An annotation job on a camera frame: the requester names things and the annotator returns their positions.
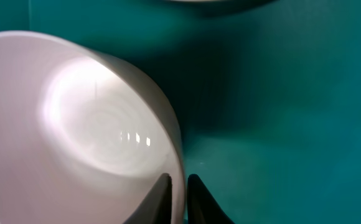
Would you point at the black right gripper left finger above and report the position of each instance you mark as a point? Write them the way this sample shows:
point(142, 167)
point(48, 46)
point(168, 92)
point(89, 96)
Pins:
point(156, 207)

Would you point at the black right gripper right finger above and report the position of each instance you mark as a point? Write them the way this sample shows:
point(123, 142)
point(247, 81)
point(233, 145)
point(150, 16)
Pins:
point(202, 208)

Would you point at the pink bowl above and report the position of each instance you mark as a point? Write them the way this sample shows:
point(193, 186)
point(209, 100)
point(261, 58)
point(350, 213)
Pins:
point(84, 135)

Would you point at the white round plate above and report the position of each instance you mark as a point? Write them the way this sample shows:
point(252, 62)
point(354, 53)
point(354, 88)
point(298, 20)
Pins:
point(205, 1)

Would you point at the teal plastic tray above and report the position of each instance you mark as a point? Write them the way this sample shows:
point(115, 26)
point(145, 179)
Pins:
point(267, 93)

